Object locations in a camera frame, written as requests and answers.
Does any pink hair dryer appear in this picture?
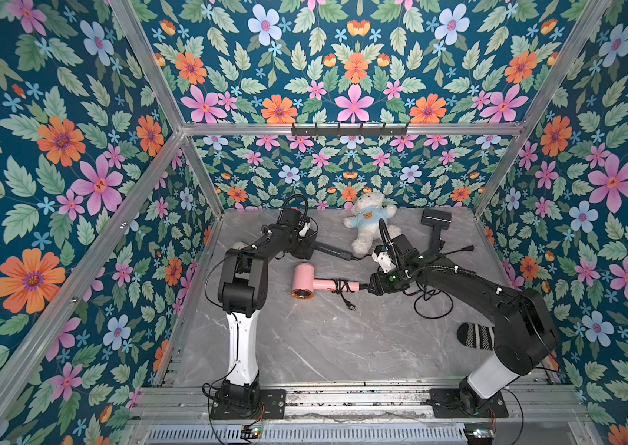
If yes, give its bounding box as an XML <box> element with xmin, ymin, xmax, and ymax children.
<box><xmin>291</xmin><ymin>263</ymin><xmax>365</xmax><ymax>300</ymax></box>

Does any black cord of pink dryer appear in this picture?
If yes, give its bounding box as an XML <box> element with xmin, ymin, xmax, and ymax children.
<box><xmin>329</xmin><ymin>277</ymin><xmax>358</xmax><ymax>312</ymax></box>

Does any dark grey round hair dryer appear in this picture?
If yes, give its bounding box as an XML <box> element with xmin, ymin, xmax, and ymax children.
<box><xmin>305</xmin><ymin>238</ymin><xmax>354</xmax><ymax>261</ymax></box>

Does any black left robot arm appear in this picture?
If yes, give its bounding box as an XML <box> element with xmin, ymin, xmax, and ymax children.
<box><xmin>217</xmin><ymin>208</ymin><xmax>316</xmax><ymax>388</ymax></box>

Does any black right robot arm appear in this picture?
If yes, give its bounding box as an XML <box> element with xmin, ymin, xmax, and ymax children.
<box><xmin>368</xmin><ymin>234</ymin><xmax>560</xmax><ymax>412</ymax></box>

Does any black boxy hair dryer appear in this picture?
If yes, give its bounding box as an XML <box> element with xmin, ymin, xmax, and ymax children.
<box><xmin>421</xmin><ymin>209</ymin><xmax>452</xmax><ymax>253</ymax></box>

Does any white teddy bear blue shirt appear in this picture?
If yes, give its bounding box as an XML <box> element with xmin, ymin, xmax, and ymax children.
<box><xmin>344</xmin><ymin>192</ymin><xmax>401</xmax><ymax>256</ymax></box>

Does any striped black white sock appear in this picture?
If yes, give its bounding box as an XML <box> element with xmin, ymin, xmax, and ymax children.
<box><xmin>456</xmin><ymin>323</ymin><xmax>496</xmax><ymax>352</ymax></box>

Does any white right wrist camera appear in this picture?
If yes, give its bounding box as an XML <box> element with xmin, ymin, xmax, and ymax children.
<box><xmin>371</xmin><ymin>246</ymin><xmax>397</xmax><ymax>274</ymax></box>

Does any black cord of boxy dryer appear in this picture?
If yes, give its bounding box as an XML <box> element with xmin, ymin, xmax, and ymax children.
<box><xmin>402</xmin><ymin>245</ymin><xmax>475</xmax><ymax>321</ymax></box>

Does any black hook rail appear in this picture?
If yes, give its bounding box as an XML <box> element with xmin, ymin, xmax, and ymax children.
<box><xmin>290</xmin><ymin>122</ymin><xmax>409</xmax><ymax>138</ymax></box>

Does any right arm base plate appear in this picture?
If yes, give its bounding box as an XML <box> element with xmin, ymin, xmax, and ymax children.
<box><xmin>425</xmin><ymin>389</ymin><xmax>509</xmax><ymax>419</ymax></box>

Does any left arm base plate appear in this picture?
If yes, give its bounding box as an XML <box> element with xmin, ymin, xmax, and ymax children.
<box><xmin>209</xmin><ymin>389</ymin><xmax>287</xmax><ymax>421</ymax></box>

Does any aluminium front rail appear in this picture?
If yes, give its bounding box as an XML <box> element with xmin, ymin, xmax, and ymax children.
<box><xmin>129</xmin><ymin>383</ymin><xmax>588</xmax><ymax>424</ymax></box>

